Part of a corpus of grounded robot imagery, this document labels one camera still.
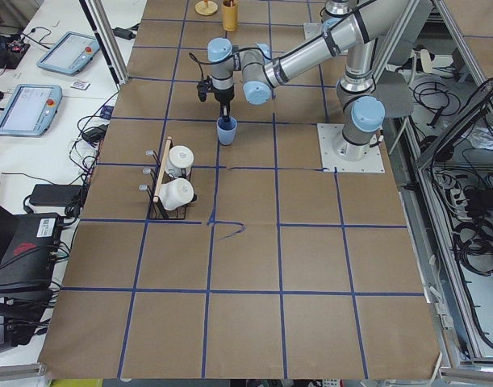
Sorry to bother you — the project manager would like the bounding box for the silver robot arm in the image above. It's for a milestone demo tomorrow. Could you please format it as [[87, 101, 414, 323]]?
[[197, 1, 428, 161], [320, 0, 432, 24]]

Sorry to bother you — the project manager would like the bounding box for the grey office chair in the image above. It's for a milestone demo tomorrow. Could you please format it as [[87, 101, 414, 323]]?
[[377, 44, 432, 120]]

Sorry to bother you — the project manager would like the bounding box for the black power adapter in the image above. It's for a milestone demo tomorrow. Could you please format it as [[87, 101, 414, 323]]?
[[28, 184, 81, 207]]

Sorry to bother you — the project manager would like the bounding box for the teach pendant near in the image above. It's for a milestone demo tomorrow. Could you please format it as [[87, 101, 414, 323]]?
[[0, 84, 63, 137]]

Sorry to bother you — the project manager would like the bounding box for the white mug far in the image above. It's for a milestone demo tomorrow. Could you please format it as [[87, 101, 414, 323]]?
[[165, 145, 194, 178]]

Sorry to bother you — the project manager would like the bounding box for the black wire cup rack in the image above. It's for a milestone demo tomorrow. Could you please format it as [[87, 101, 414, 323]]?
[[138, 136, 197, 221]]

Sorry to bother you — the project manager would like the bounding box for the teach pendant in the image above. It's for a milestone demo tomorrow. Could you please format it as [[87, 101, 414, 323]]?
[[36, 31, 100, 75], [0, 84, 63, 137]]

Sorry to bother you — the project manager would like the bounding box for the aluminium frame post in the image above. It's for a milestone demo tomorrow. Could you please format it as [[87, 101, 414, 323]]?
[[79, 0, 129, 85]]

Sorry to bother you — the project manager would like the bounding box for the bamboo cylinder holder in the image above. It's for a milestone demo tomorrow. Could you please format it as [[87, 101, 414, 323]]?
[[222, 0, 238, 31]]

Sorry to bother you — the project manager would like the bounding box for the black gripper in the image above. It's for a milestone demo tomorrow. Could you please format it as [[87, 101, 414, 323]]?
[[211, 76, 235, 123]]

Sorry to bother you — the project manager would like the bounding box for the white mug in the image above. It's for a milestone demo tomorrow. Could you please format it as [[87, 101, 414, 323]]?
[[159, 178, 197, 210], [165, 145, 194, 178]]

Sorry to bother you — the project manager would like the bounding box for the light blue cup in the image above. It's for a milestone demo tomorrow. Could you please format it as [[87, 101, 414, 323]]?
[[216, 117, 237, 146]]

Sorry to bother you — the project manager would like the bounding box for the teach pendant far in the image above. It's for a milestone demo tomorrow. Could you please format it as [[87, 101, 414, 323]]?
[[36, 31, 100, 75]]

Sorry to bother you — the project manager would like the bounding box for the black computer box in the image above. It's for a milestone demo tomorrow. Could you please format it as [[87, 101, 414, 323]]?
[[0, 206, 64, 293]]

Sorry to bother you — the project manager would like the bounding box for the white mug near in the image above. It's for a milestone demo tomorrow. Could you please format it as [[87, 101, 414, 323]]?
[[159, 178, 197, 210]]

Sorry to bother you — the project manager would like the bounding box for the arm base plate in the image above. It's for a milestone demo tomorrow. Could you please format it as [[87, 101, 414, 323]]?
[[303, 23, 323, 40], [317, 123, 385, 173]]

